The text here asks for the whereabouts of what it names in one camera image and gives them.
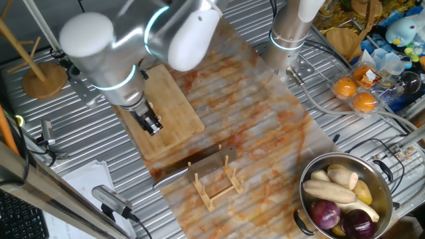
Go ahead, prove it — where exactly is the orange marble pattern mat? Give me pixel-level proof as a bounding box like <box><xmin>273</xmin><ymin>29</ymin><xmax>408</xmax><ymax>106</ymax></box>
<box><xmin>142</xmin><ymin>16</ymin><xmax>399</xmax><ymax>239</ymax></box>

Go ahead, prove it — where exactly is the pale curved root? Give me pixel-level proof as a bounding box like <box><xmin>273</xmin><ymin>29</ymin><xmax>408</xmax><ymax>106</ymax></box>
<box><xmin>335</xmin><ymin>199</ymin><xmax>380</xmax><ymax>222</ymax></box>

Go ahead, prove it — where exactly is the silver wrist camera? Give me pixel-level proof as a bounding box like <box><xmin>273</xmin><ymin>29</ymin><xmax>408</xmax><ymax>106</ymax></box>
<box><xmin>149</xmin><ymin>121</ymin><xmax>164</xmax><ymax>135</ymax></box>

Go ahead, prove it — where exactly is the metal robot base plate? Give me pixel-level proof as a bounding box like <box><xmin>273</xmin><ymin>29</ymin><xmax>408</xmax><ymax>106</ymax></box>
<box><xmin>255</xmin><ymin>42</ymin><xmax>316</xmax><ymax>84</ymax></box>

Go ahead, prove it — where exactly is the black camera cable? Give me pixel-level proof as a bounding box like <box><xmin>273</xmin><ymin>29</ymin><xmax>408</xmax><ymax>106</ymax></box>
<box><xmin>127</xmin><ymin>212</ymin><xmax>153</xmax><ymax>239</ymax></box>

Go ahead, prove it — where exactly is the white paper stack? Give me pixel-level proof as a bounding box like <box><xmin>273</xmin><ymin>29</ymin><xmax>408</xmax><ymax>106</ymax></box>
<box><xmin>42</xmin><ymin>160</ymin><xmax>137</xmax><ymax>239</ymax></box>

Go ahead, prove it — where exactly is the orange pole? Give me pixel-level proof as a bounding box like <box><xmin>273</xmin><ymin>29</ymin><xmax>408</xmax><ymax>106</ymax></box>
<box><xmin>0</xmin><ymin>106</ymin><xmax>20</xmax><ymax>156</ymax></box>

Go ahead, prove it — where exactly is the aluminium frame bar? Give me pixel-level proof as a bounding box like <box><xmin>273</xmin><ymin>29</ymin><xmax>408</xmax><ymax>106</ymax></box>
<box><xmin>0</xmin><ymin>141</ymin><xmax>130</xmax><ymax>239</ymax></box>

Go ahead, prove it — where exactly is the steel pot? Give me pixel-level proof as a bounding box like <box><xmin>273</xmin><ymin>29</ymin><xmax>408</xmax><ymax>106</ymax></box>
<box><xmin>293</xmin><ymin>151</ymin><xmax>394</xmax><ymax>239</ymax></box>

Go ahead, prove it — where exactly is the orange fruit with label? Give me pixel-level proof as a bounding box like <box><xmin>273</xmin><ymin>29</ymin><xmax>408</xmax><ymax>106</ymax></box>
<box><xmin>353</xmin><ymin>64</ymin><xmax>375</xmax><ymax>83</ymax></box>

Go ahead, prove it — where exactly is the black keyboard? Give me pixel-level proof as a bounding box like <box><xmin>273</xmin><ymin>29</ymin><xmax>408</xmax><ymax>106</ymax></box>
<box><xmin>0</xmin><ymin>191</ymin><xmax>50</xmax><ymax>239</ymax></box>

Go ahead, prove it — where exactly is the black clamp mounted camera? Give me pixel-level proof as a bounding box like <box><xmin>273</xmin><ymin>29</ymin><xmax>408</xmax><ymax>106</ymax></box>
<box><xmin>35</xmin><ymin>119</ymin><xmax>69</xmax><ymax>160</ymax></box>

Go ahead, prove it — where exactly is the wooden mug tree stand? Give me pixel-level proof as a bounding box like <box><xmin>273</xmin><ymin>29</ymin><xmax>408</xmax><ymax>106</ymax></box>
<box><xmin>0</xmin><ymin>0</ymin><xmax>68</xmax><ymax>100</ymax></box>

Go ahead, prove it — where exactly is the dark glass bowl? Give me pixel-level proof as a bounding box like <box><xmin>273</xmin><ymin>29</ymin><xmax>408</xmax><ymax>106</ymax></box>
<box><xmin>396</xmin><ymin>71</ymin><xmax>422</xmax><ymax>95</ymax></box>

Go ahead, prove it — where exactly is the thick short lotus root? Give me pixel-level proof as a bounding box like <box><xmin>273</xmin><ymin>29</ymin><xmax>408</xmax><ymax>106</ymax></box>
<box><xmin>327</xmin><ymin>165</ymin><xmax>359</xmax><ymax>190</ymax></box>

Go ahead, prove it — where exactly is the steel cleaver knife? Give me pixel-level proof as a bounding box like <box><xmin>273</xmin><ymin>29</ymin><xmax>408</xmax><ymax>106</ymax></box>
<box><xmin>152</xmin><ymin>145</ymin><xmax>237</xmax><ymax>190</ymax></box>

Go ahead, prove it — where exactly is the small yellow potato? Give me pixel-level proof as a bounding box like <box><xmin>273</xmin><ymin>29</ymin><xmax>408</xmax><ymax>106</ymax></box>
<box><xmin>331</xmin><ymin>222</ymin><xmax>346</xmax><ymax>237</ymax></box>

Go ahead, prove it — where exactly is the green yellow toy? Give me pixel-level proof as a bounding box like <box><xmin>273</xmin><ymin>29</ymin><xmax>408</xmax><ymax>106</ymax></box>
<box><xmin>403</xmin><ymin>46</ymin><xmax>421</xmax><ymax>63</ymax></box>

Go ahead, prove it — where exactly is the blue plush toy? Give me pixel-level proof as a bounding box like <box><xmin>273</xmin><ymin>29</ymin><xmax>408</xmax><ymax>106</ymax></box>
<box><xmin>384</xmin><ymin>17</ymin><xmax>418</xmax><ymax>46</ymax></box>

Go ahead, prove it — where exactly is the clear plastic cup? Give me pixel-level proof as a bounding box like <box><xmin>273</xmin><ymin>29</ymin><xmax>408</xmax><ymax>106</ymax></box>
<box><xmin>371</xmin><ymin>48</ymin><xmax>412</xmax><ymax>76</ymax></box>

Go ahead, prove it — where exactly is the thin black table cable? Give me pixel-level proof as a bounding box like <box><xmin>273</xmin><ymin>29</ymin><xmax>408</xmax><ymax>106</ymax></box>
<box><xmin>345</xmin><ymin>137</ymin><xmax>406</xmax><ymax>195</ymax></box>

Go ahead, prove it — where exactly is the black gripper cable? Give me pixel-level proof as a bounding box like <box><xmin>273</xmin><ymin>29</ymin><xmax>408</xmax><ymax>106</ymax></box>
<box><xmin>137</xmin><ymin>58</ymin><xmax>149</xmax><ymax>80</ymax></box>

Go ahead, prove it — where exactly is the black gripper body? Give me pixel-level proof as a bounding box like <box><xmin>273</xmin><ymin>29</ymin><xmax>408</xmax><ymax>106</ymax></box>
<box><xmin>128</xmin><ymin>99</ymin><xmax>159</xmax><ymax>130</ymax></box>

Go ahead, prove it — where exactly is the dark purple onion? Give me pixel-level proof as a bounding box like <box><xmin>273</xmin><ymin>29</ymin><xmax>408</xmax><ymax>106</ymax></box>
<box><xmin>341</xmin><ymin>208</ymin><xmax>376</xmax><ymax>239</ymax></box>

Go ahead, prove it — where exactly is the wooden knife rack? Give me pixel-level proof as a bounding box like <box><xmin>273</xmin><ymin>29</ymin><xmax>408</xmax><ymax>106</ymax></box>
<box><xmin>187</xmin><ymin>144</ymin><xmax>245</xmax><ymax>212</ymax></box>

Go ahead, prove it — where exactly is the white rod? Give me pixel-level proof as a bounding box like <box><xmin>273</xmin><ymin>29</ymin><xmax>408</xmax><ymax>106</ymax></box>
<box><xmin>22</xmin><ymin>0</ymin><xmax>64</xmax><ymax>54</ymax></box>

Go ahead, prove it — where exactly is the wooden cutting board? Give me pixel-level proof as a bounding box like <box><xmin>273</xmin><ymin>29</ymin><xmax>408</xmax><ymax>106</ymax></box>
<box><xmin>112</xmin><ymin>64</ymin><xmax>206</xmax><ymax>161</ymax></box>

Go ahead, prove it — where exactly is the grey hose cable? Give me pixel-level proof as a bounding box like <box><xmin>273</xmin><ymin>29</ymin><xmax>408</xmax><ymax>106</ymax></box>
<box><xmin>286</xmin><ymin>66</ymin><xmax>419</xmax><ymax>132</ymax></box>

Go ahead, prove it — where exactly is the long pale lotus root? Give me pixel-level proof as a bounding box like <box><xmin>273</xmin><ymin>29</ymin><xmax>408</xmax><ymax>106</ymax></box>
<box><xmin>302</xmin><ymin>179</ymin><xmax>359</xmax><ymax>204</ymax></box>

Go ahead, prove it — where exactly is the clear plastic fruit pack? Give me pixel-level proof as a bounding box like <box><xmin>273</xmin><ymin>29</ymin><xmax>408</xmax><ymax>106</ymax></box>
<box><xmin>330</xmin><ymin>61</ymin><xmax>404</xmax><ymax>119</ymax></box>

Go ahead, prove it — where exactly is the silver exterior camera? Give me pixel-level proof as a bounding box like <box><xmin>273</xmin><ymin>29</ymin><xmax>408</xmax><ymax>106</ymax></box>
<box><xmin>92</xmin><ymin>185</ymin><xmax>133</xmax><ymax>220</ymax></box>

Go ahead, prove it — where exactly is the round wooden stand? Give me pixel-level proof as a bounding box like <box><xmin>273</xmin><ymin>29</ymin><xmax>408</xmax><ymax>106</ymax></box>
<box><xmin>325</xmin><ymin>0</ymin><xmax>383</xmax><ymax>62</ymax></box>

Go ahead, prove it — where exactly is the small pale root piece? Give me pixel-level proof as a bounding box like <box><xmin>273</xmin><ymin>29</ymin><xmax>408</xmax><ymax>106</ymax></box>
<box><xmin>310</xmin><ymin>169</ymin><xmax>331</xmax><ymax>183</ymax></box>

